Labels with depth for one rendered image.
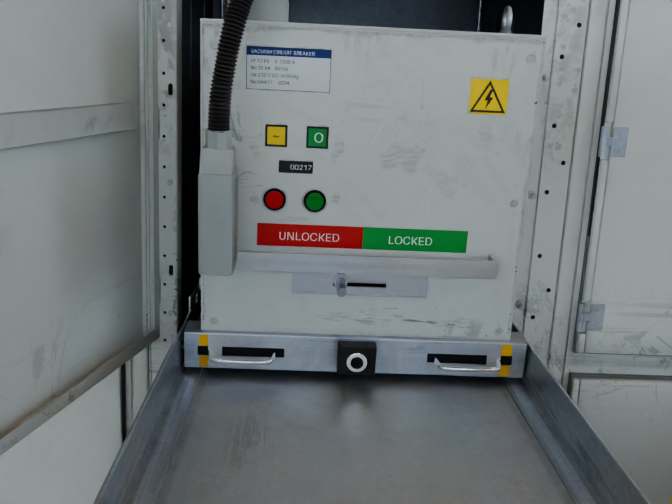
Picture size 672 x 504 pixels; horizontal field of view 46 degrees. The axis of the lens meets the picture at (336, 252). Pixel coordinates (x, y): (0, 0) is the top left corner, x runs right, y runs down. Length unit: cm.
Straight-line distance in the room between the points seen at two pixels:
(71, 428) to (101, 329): 27
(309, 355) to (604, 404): 55
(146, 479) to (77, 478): 54
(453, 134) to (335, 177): 18
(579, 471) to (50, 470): 91
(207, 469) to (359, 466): 19
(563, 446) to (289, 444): 37
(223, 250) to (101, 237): 22
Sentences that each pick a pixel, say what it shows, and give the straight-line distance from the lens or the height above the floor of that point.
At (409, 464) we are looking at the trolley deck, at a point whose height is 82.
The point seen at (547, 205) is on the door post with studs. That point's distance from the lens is 137.
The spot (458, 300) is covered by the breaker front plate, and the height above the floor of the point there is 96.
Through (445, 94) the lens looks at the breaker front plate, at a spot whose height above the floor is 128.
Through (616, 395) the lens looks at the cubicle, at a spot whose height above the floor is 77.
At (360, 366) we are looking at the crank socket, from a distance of 123.
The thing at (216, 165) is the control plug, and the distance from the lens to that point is 107.
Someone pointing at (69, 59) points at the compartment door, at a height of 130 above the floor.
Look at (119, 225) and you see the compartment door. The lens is 128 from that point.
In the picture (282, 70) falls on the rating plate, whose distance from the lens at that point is 115.
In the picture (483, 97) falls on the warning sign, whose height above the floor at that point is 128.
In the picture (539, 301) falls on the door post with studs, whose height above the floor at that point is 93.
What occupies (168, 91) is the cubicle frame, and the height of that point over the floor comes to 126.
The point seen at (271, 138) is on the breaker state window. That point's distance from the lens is 116.
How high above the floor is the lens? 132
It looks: 14 degrees down
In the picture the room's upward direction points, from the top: 3 degrees clockwise
